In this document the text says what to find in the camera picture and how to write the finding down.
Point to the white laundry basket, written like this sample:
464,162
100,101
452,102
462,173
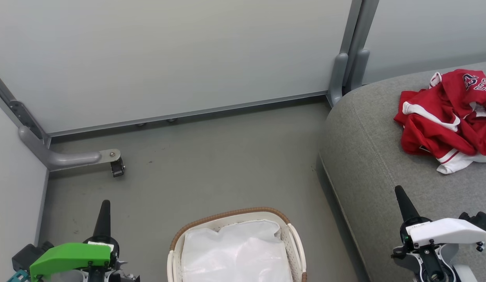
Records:
296,250

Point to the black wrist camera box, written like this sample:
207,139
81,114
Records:
26,254
481,220

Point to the white basket liner cloth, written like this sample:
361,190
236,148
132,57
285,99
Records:
235,254

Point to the black caster wheel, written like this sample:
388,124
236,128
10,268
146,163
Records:
117,169

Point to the grey partition bottom rail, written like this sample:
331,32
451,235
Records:
188,113

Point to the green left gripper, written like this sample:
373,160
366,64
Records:
71,254

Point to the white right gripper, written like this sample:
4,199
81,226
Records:
446,233

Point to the grey fabric sofa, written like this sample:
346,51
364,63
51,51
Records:
368,156

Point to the grey partition frame post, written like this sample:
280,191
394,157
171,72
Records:
0,88
356,23

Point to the red baseball jersey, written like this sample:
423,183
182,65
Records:
427,133

